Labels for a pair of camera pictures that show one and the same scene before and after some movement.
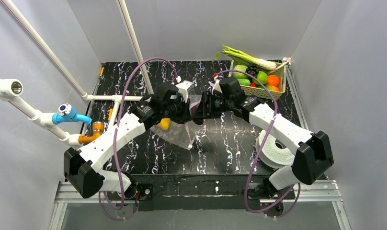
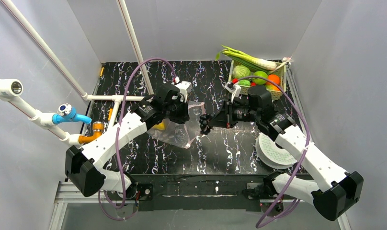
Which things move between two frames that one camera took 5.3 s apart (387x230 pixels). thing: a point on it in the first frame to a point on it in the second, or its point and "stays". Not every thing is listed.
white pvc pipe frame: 8,89 stays
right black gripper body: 207,106 to 228,115
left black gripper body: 183,109 stays
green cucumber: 244,82 stays
